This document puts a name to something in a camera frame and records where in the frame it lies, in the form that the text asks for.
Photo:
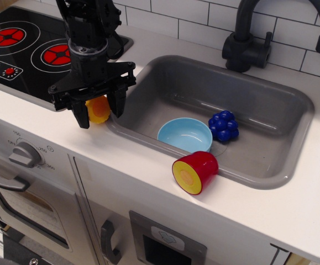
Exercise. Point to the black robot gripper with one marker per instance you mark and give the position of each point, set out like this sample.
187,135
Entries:
92,75

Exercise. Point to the yellow toy corn piece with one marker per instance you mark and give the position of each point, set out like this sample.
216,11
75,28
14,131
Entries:
98,109

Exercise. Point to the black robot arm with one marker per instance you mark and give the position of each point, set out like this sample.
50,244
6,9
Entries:
91,23

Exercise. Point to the light blue plastic bowl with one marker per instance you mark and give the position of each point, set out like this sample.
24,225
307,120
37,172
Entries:
188,134

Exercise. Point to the grey plastic sink basin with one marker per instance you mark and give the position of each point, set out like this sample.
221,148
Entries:
257,127

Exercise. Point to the grey oven temperature knob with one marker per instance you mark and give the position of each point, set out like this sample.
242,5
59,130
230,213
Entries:
25,155

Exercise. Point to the black toy stovetop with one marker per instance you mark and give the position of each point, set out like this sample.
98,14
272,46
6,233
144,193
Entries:
34,53

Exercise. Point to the red and yellow toy fruit half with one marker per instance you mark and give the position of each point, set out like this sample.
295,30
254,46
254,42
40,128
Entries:
195,172

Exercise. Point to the blue toy grape bunch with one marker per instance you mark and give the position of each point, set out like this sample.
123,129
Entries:
223,126

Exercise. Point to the black toy faucet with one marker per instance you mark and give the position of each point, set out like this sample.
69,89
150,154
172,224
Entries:
240,50

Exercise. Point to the grey dishwasher control panel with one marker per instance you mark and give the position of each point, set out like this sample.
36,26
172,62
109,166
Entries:
158,244

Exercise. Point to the grey oven door handle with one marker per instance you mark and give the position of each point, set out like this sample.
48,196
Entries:
16,184

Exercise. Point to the grey cabinet door handle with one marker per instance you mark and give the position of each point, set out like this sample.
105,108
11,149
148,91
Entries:
112,255

